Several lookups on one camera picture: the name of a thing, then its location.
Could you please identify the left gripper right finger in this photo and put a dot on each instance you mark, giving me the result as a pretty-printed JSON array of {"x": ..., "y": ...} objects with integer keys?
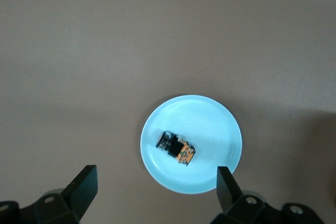
[{"x": 228, "y": 192}]

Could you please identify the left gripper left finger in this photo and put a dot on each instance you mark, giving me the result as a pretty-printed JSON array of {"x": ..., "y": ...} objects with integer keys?
[{"x": 81, "y": 190}]

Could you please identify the light blue round plate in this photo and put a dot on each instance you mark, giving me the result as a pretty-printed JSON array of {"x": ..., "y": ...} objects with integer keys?
[{"x": 204, "y": 129}]

